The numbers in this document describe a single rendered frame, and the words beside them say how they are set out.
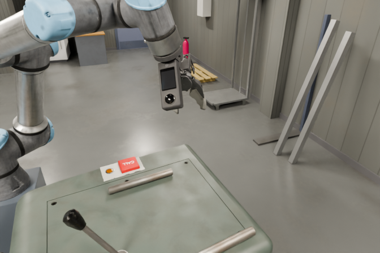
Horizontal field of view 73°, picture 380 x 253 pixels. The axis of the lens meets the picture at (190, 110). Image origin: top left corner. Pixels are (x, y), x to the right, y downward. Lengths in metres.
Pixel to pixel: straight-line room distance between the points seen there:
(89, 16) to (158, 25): 0.13
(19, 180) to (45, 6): 0.81
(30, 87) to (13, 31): 0.39
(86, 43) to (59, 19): 6.26
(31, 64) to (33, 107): 0.19
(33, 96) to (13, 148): 0.22
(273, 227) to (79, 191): 1.85
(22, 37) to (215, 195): 0.61
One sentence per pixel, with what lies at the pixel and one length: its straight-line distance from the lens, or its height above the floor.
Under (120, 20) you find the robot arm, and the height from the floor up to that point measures 1.74.
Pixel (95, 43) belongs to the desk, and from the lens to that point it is 6.77.
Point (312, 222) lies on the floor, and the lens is 2.58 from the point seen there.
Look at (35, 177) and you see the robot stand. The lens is 1.26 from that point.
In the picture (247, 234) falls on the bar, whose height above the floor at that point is 1.27.
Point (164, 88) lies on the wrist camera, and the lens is 0.59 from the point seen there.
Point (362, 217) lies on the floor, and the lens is 2.82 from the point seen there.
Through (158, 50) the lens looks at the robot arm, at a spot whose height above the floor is 1.68.
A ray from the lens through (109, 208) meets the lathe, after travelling 0.79.
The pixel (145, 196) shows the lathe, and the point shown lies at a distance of 0.80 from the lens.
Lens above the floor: 1.81
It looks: 26 degrees down
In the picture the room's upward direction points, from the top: straight up
